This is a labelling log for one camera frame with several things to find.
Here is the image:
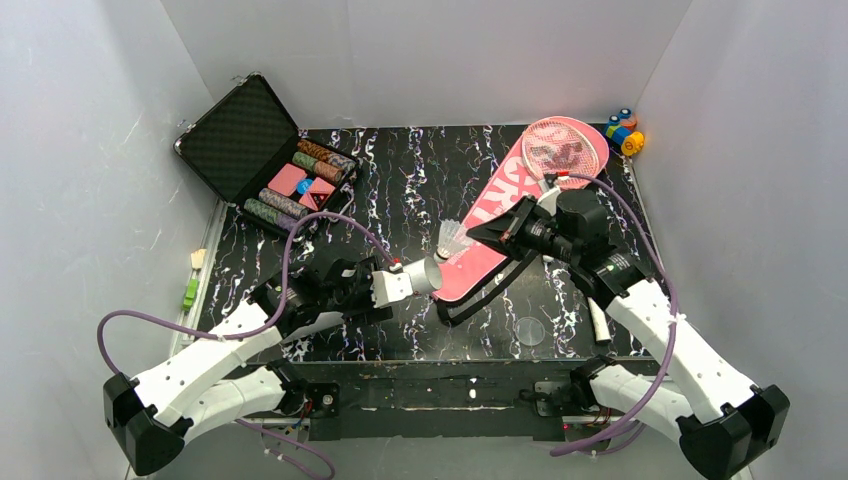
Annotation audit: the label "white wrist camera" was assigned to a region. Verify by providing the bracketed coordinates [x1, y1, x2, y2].
[537, 187, 562, 216]
[372, 270, 414, 308]

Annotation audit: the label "beige clip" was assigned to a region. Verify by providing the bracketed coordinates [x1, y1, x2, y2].
[190, 248, 207, 270]

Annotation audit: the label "green red chip stack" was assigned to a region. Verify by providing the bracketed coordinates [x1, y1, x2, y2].
[291, 152, 344, 185]

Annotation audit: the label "brown striped chip stack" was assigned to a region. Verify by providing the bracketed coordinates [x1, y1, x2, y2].
[297, 139, 357, 173]

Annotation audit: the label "green purple chip stack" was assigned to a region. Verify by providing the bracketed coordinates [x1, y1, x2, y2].
[244, 198, 298, 231]

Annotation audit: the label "aluminium rail frame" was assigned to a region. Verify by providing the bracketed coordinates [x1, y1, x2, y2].
[125, 198, 753, 480]

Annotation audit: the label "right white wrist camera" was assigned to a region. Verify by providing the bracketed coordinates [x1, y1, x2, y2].
[537, 187, 562, 216]

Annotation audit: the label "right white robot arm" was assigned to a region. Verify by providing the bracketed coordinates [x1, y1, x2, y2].
[468, 190, 790, 479]

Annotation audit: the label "colourful toy blocks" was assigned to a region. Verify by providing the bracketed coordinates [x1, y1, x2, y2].
[601, 108, 645, 157]

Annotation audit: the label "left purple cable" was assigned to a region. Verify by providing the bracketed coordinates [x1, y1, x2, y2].
[96, 210, 399, 480]

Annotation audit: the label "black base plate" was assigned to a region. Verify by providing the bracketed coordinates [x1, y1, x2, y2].
[284, 358, 670, 443]

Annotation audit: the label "clear plastic tube lid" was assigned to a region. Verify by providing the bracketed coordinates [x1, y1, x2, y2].
[514, 317, 546, 347]

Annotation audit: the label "pink racket bag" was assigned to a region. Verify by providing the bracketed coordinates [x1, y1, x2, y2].
[430, 115, 611, 326]

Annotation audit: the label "white shuttlecock tube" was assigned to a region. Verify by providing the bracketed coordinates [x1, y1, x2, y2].
[403, 257, 443, 295]

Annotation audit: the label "white feather shuttlecock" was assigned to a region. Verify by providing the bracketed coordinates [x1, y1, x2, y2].
[434, 219, 474, 263]

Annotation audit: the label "blue dealer chip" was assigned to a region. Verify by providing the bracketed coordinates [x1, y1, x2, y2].
[297, 178, 314, 195]

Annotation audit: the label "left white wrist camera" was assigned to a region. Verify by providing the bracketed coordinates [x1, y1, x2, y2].
[372, 270, 414, 308]

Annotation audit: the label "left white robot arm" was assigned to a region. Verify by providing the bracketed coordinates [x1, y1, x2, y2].
[103, 254, 392, 476]

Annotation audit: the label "purple patterned chip stack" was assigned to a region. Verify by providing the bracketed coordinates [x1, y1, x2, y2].
[259, 188, 311, 219]

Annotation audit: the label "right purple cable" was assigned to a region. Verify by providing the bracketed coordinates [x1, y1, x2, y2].
[549, 170, 682, 458]

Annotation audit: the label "purple cable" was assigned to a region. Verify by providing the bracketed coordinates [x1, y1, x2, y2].
[549, 170, 682, 458]
[96, 210, 399, 480]

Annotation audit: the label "black poker chip case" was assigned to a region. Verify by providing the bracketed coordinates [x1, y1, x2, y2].
[174, 72, 361, 238]

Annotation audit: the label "green clip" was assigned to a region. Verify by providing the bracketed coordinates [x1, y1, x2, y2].
[181, 278, 199, 312]

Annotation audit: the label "pink card deck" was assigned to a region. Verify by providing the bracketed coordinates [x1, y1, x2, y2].
[267, 164, 309, 196]
[299, 177, 335, 211]

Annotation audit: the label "chrome case handle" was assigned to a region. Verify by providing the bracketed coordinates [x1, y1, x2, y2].
[322, 181, 355, 224]

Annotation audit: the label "pink badminton racket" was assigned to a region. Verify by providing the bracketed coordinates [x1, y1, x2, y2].
[520, 119, 613, 343]

